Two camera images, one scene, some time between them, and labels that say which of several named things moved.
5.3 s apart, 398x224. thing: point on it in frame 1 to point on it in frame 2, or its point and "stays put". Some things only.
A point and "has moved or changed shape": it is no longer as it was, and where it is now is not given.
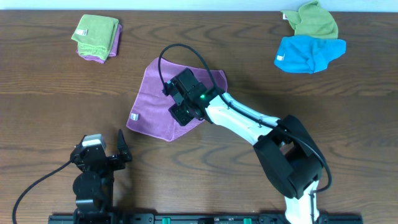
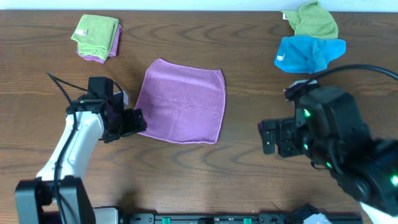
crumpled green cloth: [312, 19] stays put
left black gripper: [109, 158] to [133, 122]
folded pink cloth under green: [114, 51] stays put
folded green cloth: [95, 35] stays put
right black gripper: [175, 112] to [285, 128]
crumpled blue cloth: [307, 53] stays put
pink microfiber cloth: [150, 116] has moved or changed shape
